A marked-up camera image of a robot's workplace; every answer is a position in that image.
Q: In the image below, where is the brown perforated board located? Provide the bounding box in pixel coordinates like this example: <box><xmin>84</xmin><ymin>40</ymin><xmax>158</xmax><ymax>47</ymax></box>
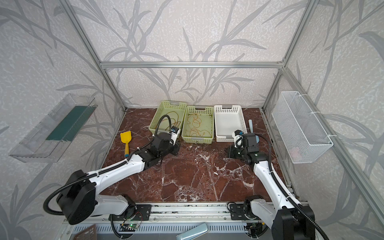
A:
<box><xmin>73</xmin><ymin>225</ymin><xmax>97</xmax><ymax>240</ymax></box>

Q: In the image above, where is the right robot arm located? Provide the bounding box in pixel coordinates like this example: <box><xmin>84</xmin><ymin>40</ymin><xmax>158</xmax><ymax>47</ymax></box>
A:
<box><xmin>228</xmin><ymin>130</ymin><xmax>329</xmax><ymax>240</ymax></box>

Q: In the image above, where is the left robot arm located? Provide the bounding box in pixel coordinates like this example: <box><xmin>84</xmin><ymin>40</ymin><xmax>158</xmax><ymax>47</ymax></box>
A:
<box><xmin>43</xmin><ymin>115</ymin><xmax>181</xmax><ymax>225</ymax></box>

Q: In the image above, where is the light blue plastic scoop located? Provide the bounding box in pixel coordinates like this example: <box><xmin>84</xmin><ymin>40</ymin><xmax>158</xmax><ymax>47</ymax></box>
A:
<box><xmin>248</xmin><ymin>119</ymin><xmax>260</xmax><ymax>143</ymax></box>

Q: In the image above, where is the left green perforated basket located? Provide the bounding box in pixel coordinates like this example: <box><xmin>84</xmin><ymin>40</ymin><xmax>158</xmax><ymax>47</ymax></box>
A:
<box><xmin>148</xmin><ymin>100</ymin><xmax>188</xmax><ymax>137</ymax></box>

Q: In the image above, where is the clear plastic wall shelf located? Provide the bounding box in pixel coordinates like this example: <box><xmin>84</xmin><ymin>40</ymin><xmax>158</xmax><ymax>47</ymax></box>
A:
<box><xmin>9</xmin><ymin>94</ymin><xmax>98</xmax><ymax>163</ymax></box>

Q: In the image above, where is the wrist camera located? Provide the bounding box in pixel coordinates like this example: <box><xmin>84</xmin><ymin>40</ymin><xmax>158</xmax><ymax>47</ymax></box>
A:
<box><xmin>232</xmin><ymin>130</ymin><xmax>243</xmax><ymax>148</ymax></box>
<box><xmin>170</xmin><ymin>126</ymin><xmax>181</xmax><ymax>145</ymax></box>

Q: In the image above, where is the green perforated basket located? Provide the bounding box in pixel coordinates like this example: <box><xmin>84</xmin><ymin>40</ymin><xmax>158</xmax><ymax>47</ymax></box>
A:
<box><xmin>148</xmin><ymin>100</ymin><xmax>188</xmax><ymax>137</ymax></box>
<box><xmin>182</xmin><ymin>106</ymin><xmax>215</xmax><ymax>144</ymax></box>

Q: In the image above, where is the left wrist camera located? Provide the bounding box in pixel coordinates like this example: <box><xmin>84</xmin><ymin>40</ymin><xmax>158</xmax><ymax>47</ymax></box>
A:
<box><xmin>170</xmin><ymin>126</ymin><xmax>181</xmax><ymax>145</ymax></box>

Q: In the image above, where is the orange cable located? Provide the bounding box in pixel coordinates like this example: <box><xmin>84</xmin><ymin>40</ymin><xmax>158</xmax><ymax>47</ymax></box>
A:
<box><xmin>185</xmin><ymin>113</ymin><xmax>211</xmax><ymax>137</ymax></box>

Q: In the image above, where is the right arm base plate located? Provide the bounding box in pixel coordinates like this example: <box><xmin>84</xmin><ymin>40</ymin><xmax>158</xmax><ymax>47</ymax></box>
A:
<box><xmin>226</xmin><ymin>202</ymin><xmax>253</xmax><ymax>221</ymax></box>

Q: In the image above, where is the white wire mesh basket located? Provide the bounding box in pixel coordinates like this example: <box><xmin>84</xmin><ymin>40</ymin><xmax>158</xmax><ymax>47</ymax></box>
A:
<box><xmin>272</xmin><ymin>91</ymin><xmax>334</xmax><ymax>164</ymax></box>

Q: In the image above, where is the light blue flat bar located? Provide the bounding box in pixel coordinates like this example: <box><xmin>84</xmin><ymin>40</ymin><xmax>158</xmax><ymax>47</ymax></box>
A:
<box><xmin>176</xmin><ymin>223</ymin><xmax>209</xmax><ymax>240</ymax></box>

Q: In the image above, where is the middle green perforated basket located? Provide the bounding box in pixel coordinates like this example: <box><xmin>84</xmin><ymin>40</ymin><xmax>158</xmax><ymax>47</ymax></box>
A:
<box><xmin>182</xmin><ymin>106</ymin><xmax>215</xmax><ymax>144</ymax></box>

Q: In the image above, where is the white perforated basket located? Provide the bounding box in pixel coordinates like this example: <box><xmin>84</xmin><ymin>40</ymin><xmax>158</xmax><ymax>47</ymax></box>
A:
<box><xmin>214</xmin><ymin>105</ymin><xmax>248</xmax><ymax>143</ymax></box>

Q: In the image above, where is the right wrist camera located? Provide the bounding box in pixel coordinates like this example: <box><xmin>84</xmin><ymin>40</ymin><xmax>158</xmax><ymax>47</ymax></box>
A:
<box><xmin>232</xmin><ymin>130</ymin><xmax>243</xmax><ymax>148</ymax></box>

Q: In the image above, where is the yellow plastic scoop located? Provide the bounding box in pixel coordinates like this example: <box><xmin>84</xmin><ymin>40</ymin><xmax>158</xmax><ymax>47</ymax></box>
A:
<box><xmin>120</xmin><ymin>131</ymin><xmax>132</xmax><ymax>158</ymax></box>

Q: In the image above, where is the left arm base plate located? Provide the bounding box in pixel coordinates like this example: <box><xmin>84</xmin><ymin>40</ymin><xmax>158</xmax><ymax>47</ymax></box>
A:
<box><xmin>109</xmin><ymin>204</ymin><xmax>152</xmax><ymax>222</ymax></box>

